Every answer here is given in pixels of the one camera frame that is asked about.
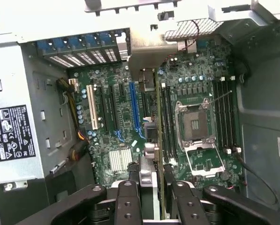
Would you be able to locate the CPU socket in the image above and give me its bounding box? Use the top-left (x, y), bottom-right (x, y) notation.
top-left (174, 98), bottom-right (217, 150)

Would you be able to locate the blue expansion slot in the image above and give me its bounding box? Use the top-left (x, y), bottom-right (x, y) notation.
top-left (129, 81), bottom-right (142, 133)

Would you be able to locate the red and black fan wire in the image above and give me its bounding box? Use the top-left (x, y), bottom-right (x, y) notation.
top-left (182, 20), bottom-right (199, 51)

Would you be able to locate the green motherboard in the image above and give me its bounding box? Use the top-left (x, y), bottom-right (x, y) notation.
top-left (68, 39), bottom-right (246, 188)

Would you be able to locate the thin metal locking lever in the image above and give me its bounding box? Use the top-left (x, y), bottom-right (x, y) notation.
top-left (209, 90), bottom-right (233, 104)

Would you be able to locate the white expansion slot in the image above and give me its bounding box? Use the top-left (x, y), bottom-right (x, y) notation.
top-left (86, 84), bottom-right (98, 131)

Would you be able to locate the silver chipset heatsink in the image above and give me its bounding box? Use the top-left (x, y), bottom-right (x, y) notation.
top-left (108, 149), bottom-right (133, 172)

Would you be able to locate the metal socket cover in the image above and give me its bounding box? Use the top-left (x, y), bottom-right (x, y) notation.
top-left (184, 142), bottom-right (226, 177)

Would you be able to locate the open black PC case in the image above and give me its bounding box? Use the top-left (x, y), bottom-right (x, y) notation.
top-left (0, 0), bottom-right (280, 225)

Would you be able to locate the yellow and black wire bundle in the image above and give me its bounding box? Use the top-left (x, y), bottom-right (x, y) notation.
top-left (56, 78), bottom-right (89, 162)

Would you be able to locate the grey power supply unit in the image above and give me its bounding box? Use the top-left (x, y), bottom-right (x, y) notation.
top-left (0, 42), bottom-right (72, 186)

